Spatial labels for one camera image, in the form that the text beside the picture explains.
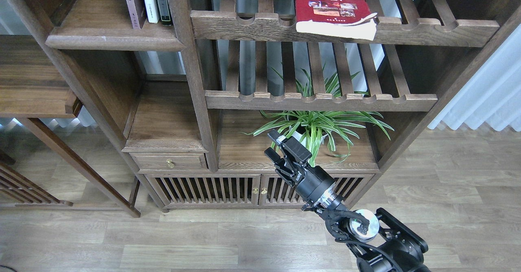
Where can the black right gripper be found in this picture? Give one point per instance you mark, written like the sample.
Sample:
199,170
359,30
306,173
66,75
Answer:
312,184

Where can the red book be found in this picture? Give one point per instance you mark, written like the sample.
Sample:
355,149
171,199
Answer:
338,18

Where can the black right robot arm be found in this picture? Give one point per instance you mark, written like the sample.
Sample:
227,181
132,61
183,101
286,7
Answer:
379,241

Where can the white plant pot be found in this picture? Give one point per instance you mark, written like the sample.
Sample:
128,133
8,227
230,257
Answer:
299,135

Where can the green spider plant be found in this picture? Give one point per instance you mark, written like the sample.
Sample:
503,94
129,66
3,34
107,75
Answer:
315,126

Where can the brass drawer knob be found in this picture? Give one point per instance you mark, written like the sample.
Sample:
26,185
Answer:
170,163

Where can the dark wooden bookshelf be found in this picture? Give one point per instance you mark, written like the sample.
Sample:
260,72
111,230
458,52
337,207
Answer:
189,91

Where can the dark grey upright book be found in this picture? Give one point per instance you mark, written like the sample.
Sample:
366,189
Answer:
165,13

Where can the white curtain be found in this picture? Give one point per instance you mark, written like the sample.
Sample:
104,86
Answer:
492,95

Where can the white upright book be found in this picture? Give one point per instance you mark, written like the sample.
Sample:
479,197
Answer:
152,11

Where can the wooden side table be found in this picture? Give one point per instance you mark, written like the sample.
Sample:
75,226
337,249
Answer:
32,89

